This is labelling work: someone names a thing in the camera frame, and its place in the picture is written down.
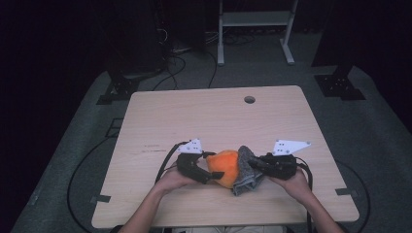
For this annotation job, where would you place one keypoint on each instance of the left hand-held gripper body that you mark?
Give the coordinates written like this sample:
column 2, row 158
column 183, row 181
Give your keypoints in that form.
column 191, row 166

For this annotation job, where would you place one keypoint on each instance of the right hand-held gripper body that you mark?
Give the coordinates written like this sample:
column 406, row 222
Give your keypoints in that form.
column 281, row 166

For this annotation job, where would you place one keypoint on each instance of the orange fruit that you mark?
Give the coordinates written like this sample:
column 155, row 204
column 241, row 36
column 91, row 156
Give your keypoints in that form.
column 225, row 168

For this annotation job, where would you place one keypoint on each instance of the grey cloth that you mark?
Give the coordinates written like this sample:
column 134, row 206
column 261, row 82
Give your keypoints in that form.
column 247, row 181

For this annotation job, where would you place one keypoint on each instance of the person's left hand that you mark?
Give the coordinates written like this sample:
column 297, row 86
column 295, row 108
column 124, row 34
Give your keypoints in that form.
column 173, row 179

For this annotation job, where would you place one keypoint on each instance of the person's right hand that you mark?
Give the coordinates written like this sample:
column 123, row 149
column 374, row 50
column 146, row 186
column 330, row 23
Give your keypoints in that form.
column 296, row 187

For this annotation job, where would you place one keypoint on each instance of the grey tape strip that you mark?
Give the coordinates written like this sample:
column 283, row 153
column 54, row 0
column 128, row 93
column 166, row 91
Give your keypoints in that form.
column 346, row 192
column 101, row 198

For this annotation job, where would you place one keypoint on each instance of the black tape floor square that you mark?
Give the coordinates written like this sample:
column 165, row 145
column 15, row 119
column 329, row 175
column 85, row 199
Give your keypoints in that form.
column 114, row 127

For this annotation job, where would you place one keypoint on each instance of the black stand base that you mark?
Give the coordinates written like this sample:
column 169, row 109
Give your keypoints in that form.
column 338, row 85
column 124, row 89

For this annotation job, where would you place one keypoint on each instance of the white metal desk frame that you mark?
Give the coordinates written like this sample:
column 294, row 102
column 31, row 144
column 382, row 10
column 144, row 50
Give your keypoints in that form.
column 256, row 18

